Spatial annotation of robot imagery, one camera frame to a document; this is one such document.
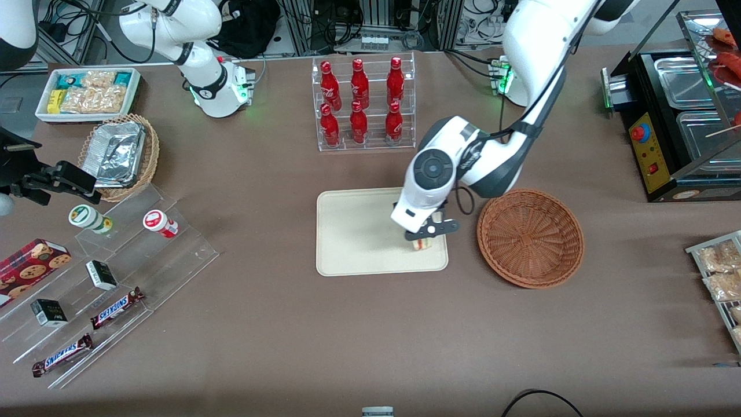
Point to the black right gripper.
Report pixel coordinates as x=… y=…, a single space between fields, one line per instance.
x=17 y=164

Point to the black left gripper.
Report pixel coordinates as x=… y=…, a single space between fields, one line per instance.
x=443 y=206

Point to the triangular sandwich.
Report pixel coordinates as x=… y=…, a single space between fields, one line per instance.
x=422 y=244

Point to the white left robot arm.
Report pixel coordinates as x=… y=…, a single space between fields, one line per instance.
x=532 y=35

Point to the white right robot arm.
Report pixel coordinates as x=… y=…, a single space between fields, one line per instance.
x=173 y=23

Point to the cream rectangular tray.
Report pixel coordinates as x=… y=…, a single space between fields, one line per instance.
x=359 y=231

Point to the light wicker basket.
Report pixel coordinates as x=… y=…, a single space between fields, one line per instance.
x=151 y=156

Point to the brown round wicker basket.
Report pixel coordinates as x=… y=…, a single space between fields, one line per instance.
x=529 y=237

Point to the green lid white cup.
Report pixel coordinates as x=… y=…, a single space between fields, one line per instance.
x=87 y=218

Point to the stacked aluminium foil trays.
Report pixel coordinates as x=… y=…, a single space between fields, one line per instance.
x=113 y=153

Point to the red lid white cup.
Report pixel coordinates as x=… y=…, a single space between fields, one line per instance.
x=158 y=222

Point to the small black box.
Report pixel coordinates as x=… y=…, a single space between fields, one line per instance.
x=101 y=275
x=48 y=313

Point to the large clear cracker bag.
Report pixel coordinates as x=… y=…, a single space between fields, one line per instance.
x=95 y=99

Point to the yellow snack packet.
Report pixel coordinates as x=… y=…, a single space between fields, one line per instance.
x=55 y=101

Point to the red plaid cookie box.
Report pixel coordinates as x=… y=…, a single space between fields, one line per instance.
x=29 y=269

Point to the clear acrylic bottle rack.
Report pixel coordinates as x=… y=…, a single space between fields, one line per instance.
x=365 y=147

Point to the teal snack packet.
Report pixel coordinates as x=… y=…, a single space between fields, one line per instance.
x=69 y=81
x=123 y=78

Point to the white rectangular snack bin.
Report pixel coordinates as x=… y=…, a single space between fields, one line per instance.
x=134 y=92

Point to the small clear cracker bag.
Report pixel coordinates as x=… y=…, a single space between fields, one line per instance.
x=98 y=79

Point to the red cola bottle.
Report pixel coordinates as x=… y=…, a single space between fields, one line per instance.
x=395 y=84
x=394 y=126
x=330 y=87
x=359 y=86
x=358 y=124
x=330 y=128

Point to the clear acrylic step display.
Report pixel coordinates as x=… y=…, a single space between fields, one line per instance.
x=173 y=260

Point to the Snickers chocolate bar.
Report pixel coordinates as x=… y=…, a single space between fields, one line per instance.
x=62 y=355
x=116 y=308

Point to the grey device edge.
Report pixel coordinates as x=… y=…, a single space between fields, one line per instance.
x=377 y=412

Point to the white power strip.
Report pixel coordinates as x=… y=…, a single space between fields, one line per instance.
x=374 y=41

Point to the black bag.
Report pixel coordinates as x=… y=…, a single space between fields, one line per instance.
x=246 y=29

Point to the black hot food warmer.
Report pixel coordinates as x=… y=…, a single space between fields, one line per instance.
x=648 y=156

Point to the steel warmer pan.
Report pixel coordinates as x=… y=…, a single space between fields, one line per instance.
x=703 y=139
x=683 y=84

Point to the clear fried snack bag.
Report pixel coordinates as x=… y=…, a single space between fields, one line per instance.
x=737 y=335
x=736 y=314
x=723 y=286
x=718 y=258

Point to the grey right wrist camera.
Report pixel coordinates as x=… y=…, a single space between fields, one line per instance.
x=4 y=204

